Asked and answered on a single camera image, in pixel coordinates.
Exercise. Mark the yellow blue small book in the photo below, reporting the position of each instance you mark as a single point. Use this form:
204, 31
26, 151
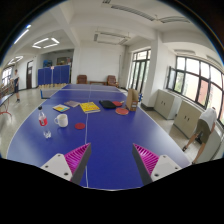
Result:
61, 108

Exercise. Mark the blue partition screens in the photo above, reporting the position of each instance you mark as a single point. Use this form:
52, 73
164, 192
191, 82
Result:
54, 75

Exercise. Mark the pink black gripper left finger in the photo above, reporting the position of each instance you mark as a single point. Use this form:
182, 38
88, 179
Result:
70, 166

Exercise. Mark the white cabinet far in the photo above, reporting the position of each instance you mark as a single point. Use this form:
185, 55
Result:
167, 104

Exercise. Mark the person bending in white shirt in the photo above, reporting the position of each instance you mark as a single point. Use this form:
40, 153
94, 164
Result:
205, 126

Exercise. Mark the brown armchair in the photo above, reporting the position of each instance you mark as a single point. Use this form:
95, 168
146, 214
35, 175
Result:
81, 79
111, 81

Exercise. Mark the pink black gripper right finger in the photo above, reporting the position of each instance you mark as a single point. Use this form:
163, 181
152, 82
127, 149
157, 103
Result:
151, 166

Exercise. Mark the white cabinet near window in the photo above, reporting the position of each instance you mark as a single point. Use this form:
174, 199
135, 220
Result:
186, 119

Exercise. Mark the clear plastic water bottle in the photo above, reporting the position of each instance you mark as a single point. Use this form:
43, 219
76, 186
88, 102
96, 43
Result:
42, 119

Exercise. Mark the small clear glass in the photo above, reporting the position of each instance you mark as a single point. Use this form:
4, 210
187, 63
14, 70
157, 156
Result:
47, 134

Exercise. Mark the small red round lid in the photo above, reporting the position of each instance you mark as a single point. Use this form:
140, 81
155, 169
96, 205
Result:
80, 126

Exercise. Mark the grey notebook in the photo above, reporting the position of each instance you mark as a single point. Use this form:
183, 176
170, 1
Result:
72, 103

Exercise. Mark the black paddle case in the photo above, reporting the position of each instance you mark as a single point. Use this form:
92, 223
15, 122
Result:
107, 104

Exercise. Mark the right brown armchair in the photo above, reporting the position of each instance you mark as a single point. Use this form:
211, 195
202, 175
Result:
111, 81

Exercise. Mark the red paddle near box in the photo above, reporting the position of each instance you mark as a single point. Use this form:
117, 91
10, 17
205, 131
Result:
122, 111

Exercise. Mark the brown cardboard box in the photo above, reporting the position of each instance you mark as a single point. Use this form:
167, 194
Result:
132, 100

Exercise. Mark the red table tennis paddle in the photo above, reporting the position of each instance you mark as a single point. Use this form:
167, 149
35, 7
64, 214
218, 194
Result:
117, 103

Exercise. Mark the blue table tennis table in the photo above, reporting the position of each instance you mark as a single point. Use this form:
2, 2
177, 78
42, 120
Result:
111, 164

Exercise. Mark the person standing at left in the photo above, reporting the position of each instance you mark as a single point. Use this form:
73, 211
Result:
15, 79

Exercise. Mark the left brown armchair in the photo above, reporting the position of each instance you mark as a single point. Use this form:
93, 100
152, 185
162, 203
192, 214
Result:
81, 79

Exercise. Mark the white ceramic mug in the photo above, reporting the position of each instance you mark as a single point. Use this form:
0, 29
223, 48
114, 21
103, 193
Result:
61, 120

